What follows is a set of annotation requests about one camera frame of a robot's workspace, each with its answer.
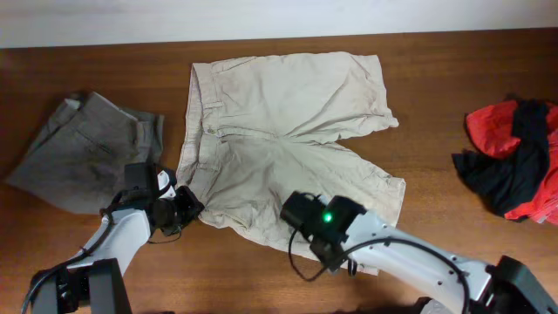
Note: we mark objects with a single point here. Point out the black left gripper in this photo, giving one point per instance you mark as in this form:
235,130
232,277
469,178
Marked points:
188,205

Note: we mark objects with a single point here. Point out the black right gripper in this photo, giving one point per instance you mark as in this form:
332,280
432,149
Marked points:
295,213

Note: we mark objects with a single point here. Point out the beige cargo shorts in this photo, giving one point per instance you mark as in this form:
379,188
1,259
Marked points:
260,128

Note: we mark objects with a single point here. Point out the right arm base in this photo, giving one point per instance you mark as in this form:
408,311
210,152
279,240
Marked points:
426,305

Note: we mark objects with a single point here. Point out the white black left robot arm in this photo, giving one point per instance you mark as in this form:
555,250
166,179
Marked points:
94,276

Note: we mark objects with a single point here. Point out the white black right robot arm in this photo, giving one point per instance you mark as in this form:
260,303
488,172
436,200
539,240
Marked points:
351,232

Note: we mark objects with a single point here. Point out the folded grey shorts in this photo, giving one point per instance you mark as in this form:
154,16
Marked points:
78,158

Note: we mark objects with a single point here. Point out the black garment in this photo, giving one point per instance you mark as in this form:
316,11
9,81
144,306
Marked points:
505,184

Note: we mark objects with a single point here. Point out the red garment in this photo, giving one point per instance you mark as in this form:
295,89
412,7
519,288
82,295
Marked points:
490,130

